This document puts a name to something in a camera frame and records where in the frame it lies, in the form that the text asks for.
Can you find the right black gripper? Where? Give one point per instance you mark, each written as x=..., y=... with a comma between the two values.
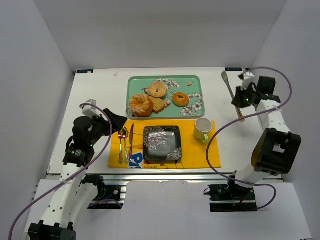
x=240, y=97

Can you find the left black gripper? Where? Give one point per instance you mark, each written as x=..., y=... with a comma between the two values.
x=106, y=122

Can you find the orange glazed bagel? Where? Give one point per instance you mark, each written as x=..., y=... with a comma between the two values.
x=180, y=99

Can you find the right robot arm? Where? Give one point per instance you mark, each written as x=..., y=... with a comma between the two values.
x=277, y=147

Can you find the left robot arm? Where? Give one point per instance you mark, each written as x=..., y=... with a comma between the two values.
x=78, y=190

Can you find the brown bread slice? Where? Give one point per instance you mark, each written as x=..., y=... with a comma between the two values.
x=158, y=104

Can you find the iridescent spoon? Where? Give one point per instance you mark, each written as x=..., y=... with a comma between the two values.
x=121, y=146

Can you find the iridescent fork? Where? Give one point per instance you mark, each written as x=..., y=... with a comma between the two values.
x=125, y=136

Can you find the iridescent knife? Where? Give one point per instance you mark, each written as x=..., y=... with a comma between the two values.
x=131, y=136

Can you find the sugared bundt cake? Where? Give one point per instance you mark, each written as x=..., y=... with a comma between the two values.
x=141, y=105

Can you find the yellow placemat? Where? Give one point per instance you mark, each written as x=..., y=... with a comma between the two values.
x=193, y=150

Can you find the right blue corner label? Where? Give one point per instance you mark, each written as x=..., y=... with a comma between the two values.
x=233, y=69

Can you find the blue corner label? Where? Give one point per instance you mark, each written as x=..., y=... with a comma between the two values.
x=233, y=69
x=84, y=71

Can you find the pale green mug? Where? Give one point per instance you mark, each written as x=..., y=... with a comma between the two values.
x=202, y=128

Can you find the black floral square plate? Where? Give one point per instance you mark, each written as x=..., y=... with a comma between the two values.
x=162, y=143

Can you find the pale bagel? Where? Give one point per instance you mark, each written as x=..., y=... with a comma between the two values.
x=157, y=89

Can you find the green floral tray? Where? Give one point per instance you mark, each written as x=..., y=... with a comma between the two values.
x=186, y=84

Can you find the left blue corner label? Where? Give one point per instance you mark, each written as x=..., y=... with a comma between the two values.
x=84, y=71

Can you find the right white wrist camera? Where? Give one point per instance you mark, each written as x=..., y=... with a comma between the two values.
x=247, y=78

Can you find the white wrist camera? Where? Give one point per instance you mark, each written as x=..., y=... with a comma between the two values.
x=89, y=108
x=247, y=78

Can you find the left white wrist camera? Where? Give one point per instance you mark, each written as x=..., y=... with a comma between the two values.
x=89, y=108

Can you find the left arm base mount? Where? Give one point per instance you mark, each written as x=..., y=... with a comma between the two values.
x=109, y=196

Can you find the aluminium front rail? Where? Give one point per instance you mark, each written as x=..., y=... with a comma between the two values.
x=164, y=177

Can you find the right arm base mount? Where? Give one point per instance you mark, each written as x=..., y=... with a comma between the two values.
x=221, y=200

